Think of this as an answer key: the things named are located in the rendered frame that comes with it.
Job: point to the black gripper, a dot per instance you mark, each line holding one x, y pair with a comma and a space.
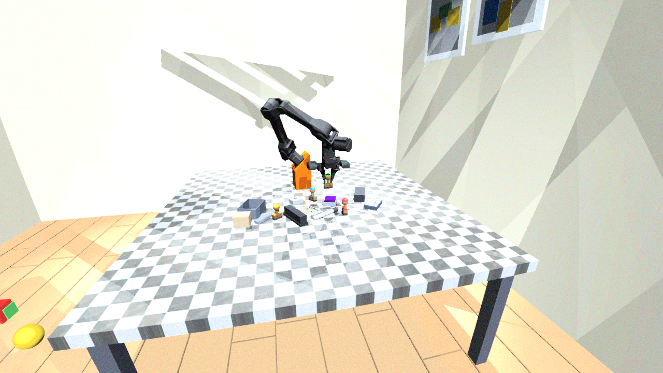
313, 165

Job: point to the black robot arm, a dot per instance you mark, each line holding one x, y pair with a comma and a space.
319, 128

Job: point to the orange rubber stamp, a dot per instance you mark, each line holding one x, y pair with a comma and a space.
277, 215

